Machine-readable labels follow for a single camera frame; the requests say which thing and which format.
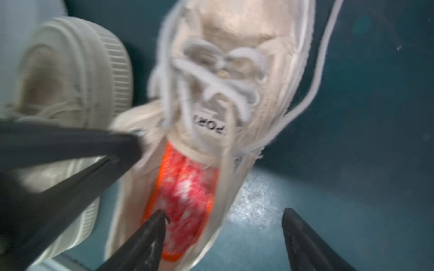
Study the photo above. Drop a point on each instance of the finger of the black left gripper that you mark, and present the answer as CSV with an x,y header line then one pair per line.
x,y
52,179

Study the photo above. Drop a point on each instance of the beige lace sneaker with laces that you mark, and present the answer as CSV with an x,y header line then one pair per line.
x,y
226,73

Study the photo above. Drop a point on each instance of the red orange insole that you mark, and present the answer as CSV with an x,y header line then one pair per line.
x,y
184,190

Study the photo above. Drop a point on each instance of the beige lace sneaker near front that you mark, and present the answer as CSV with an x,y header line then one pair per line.
x,y
73,74

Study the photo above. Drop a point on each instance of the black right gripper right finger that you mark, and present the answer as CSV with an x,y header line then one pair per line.
x,y
306,249

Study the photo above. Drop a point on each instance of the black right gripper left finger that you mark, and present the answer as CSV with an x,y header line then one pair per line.
x,y
143,250

